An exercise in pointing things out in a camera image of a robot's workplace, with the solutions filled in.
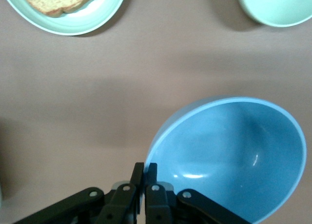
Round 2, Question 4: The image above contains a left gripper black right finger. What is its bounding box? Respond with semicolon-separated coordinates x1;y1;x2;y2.
145;163;252;224

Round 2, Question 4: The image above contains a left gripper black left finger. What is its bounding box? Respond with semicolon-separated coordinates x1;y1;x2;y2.
14;162;144;224

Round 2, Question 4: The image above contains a blue bowl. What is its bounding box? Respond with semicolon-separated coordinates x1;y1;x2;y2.
143;96;307;224

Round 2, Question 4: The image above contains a light green bowl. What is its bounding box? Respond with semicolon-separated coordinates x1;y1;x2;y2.
237;0;312;28

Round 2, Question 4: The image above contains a brown table mat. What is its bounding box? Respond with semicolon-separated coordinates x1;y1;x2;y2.
0;0;312;224

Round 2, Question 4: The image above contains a light green plate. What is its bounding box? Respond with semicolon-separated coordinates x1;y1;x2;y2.
0;0;129;36

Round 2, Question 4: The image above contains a brown bread slice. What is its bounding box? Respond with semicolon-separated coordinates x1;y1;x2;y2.
19;0;110;18

